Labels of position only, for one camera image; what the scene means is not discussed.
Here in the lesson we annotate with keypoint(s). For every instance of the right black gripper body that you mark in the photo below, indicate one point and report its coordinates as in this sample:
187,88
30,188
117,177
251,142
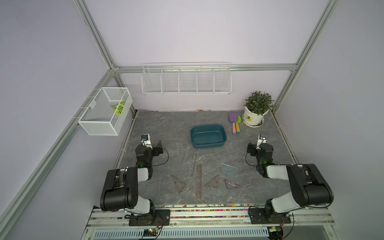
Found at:
254,149

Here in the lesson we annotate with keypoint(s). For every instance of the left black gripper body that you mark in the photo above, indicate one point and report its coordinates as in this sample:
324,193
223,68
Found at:
155,150

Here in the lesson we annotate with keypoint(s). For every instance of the clear blue protractor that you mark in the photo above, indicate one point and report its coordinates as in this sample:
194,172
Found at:
229,170

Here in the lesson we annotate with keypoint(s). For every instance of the purple triangle ruler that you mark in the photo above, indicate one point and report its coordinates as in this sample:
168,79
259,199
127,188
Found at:
232,185

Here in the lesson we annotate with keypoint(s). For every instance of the teal plastic storage box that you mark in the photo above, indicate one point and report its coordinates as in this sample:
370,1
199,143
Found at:
208,136

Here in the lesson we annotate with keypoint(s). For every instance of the pink triangle ruler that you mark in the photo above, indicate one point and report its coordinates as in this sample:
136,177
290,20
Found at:
179,185
214,182

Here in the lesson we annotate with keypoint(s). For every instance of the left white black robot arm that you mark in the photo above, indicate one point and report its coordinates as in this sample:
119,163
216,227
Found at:
121,187

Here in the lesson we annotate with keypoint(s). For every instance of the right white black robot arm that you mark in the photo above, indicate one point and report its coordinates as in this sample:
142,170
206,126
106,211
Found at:
308,188

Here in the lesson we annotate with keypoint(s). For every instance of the short clear straight ruler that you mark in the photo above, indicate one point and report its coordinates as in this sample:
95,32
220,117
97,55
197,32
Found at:
195,156

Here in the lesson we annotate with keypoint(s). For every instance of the potted green plant white pot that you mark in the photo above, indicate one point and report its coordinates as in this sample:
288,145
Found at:
257,105

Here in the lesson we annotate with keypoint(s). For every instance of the green leaf toy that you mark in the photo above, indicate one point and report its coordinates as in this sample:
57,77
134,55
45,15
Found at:
119,108

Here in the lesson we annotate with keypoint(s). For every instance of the long pink straight ruler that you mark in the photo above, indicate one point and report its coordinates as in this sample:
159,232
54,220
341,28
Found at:
199,182

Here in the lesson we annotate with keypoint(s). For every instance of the white mesh side basket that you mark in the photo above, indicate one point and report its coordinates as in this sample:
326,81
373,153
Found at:
99,118

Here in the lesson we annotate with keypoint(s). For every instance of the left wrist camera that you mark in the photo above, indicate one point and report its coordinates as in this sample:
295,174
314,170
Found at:
146,140

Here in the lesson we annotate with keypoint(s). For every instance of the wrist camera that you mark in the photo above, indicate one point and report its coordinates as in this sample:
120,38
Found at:
261,139
146,140

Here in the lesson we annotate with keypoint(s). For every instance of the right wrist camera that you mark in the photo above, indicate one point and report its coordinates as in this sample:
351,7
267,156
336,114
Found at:
261,139

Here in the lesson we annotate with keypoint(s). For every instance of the purple toy shovel pink handle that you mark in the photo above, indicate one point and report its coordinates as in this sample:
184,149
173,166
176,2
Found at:
233,117

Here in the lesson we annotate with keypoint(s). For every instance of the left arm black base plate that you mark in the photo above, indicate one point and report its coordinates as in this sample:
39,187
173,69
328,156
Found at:
153,218

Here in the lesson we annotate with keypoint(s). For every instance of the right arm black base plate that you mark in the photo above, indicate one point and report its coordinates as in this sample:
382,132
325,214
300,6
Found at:
260,216

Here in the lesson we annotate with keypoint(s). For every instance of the long white wire wall basket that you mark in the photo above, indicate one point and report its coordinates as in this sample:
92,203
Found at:
186,79

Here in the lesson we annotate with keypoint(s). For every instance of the aluminium rail frame front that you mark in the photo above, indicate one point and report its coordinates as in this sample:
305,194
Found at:
216,222

